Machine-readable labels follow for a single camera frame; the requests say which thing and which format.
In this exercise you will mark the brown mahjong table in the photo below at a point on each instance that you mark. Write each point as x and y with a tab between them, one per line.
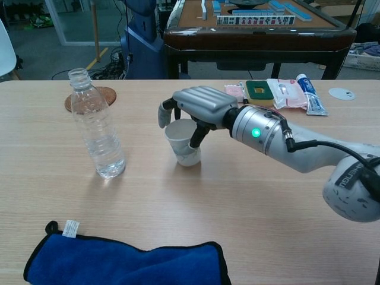
255	41

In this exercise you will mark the white chair with wooden legs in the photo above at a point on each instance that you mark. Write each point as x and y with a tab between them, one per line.
6	50

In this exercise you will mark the pink white wet wipes pack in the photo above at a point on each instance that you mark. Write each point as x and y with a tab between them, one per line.
289	95

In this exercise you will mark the round brown woven coaster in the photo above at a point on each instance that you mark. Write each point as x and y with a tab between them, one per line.
108	96

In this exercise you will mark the green small box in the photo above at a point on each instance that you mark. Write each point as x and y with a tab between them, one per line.
259	93

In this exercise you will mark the blue white toothpaste tube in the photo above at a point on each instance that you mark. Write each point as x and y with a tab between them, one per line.
313	98

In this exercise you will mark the white upright mahjong tile row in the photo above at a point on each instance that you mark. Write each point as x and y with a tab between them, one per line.
204	10

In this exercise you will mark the blue mahjong tile row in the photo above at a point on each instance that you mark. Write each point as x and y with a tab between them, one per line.
298	12
276	6
216	8
252	12

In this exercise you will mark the blue machine base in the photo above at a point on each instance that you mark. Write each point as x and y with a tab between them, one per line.
142	50

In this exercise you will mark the green bag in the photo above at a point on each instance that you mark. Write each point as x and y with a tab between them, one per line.
38	22

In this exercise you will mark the white paper cup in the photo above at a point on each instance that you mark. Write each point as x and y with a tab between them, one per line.
181	135

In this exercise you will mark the face-up mahjong tile row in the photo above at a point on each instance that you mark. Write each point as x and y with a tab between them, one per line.
255	20

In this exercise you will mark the small pink packet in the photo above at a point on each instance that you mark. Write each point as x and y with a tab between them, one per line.
233	90

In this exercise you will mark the blue cloth with black trim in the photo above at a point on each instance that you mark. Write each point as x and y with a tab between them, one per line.
133	264

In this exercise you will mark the clear plastic bottle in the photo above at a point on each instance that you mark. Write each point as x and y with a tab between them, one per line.
95	127

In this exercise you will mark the wooden pole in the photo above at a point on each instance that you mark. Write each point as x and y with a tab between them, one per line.
95	32

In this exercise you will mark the white plastic basket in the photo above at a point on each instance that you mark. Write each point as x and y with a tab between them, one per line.
362	62

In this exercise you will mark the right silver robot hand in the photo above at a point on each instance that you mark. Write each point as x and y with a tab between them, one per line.
205	102

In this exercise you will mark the white round lid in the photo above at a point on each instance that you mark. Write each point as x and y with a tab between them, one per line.
341	93

